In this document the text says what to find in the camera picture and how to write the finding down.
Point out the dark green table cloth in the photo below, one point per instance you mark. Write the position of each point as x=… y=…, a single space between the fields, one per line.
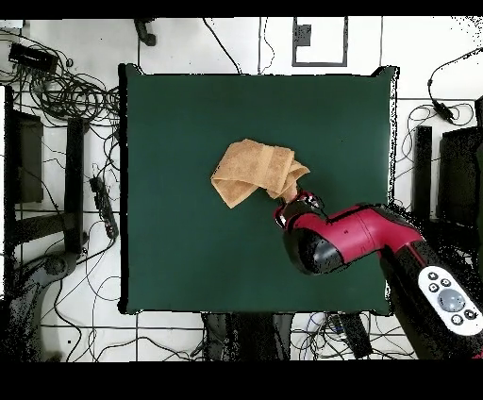
x=181 y=151

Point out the black upright stand beam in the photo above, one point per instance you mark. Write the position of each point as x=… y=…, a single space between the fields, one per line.
x=422 y=170

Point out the dark flat panel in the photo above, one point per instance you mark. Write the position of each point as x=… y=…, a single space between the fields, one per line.
x=458 y=177
x=28 y=158

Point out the person's dark shoe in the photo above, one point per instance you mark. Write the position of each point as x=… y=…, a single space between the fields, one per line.
x=148 y=38

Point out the black power strip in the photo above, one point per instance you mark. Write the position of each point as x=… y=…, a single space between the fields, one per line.
x=356 y=336
x=103 y=205

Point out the black box device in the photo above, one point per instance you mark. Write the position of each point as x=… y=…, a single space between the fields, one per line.
x=32 y=57

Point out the tan terry towel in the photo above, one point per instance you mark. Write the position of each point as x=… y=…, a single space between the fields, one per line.
x=249 y=166

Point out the black table base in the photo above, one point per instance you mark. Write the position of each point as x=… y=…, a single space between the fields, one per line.
x=249 y=336

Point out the gray square floor frame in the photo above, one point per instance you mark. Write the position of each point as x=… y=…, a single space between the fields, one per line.
x=320 y=64

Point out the gray tripod base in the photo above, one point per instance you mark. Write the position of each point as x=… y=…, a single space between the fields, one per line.
x=56 y=266

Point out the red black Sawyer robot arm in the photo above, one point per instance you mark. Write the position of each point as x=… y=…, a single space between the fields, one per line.
x=358 y=234

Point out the small gray square plate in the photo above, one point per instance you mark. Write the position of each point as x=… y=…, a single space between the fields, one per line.
x=303 y=36

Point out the black stand frame beam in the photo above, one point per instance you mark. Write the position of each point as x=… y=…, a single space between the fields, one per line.
x=73 y=170

